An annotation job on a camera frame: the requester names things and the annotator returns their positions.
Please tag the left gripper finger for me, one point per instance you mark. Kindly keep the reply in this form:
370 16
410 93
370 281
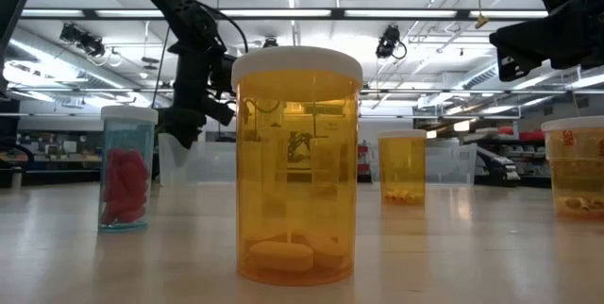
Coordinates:
191 134
167 122

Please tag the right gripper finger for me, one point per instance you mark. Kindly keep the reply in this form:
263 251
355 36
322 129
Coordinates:
516 65
519 35

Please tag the blue bottle red pills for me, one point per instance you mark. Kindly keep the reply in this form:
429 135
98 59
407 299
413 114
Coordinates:
126 176

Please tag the large amber bottle oval pills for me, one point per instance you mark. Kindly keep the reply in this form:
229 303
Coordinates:
297 176

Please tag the amber bottle red print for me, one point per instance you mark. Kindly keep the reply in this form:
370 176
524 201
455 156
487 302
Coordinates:
575 176

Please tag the small amber bottle yellow pills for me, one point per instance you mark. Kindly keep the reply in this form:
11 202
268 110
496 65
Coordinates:
402 167

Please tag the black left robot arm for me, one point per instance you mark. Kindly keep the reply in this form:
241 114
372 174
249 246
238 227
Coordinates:
179 6

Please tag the black background robot arm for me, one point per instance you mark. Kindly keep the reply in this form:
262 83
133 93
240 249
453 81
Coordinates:
498 167

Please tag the clear plastic bin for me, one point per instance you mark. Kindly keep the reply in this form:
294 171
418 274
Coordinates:
212 162
450 164

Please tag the red storage bins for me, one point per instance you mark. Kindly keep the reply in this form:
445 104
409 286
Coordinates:
524 134

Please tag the black frame crossbar with lights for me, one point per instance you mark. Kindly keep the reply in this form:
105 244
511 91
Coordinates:
283 12

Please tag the black overhead camera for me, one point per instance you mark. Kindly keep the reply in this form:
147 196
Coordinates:
389 42

